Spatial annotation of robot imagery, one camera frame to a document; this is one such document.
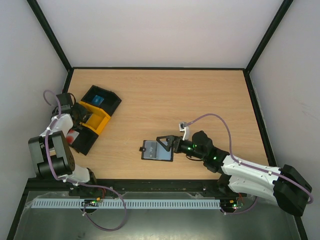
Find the black card holder wallet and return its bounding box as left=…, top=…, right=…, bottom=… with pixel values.
left=139, top=140, right=174, bottom=162

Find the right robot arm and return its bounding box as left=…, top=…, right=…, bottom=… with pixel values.
left=156, top=130, right=314, bottom=217

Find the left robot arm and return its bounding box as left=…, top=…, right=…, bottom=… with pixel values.
left=28, top=92, right=97, bottom=186

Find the red card in holder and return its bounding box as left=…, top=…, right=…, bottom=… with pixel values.
left=143, top=140, right=161, bottom=160

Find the blue card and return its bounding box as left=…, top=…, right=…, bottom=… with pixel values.
left=91, top=95, right=104, bottom=106

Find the red white card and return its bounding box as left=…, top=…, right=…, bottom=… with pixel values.
left=65, top=129, right=80, bottom=145

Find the yellow plastic bin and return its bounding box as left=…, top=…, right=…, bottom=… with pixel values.
left=72, top=101, right=111, bottom=135

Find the black plastic bin near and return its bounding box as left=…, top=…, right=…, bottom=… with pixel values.
left=69, top=126, right=99, bottom=156

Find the black plastic bin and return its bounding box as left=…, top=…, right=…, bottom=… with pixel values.
left=69, top=126, right=99, bottom=156
left=81, top=85, right=122, bottom=117

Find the black plastic bin far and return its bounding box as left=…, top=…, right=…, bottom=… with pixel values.
left=81, top=85, right=122, bottom=117

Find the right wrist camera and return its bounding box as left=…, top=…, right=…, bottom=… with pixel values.
left=178, top=122, right=190, bottom=141

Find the grey slotted cable duct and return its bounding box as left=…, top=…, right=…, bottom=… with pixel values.
left=31, top=198, right=221, bottom=210

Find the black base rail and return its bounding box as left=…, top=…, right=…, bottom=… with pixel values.
left=23, top=177, right=238, bottom=199

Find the black frame post left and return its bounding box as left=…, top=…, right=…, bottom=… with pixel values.
left=27, top=0, right=73, bottom=73

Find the black frame post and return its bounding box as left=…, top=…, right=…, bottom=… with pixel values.
left=27, top=0, right=73, bottom=73
left=245, top=0, right=294, bottom=73

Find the black frame post right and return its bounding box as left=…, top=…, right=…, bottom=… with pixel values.
left=245, top=0, right=294, bottom=73

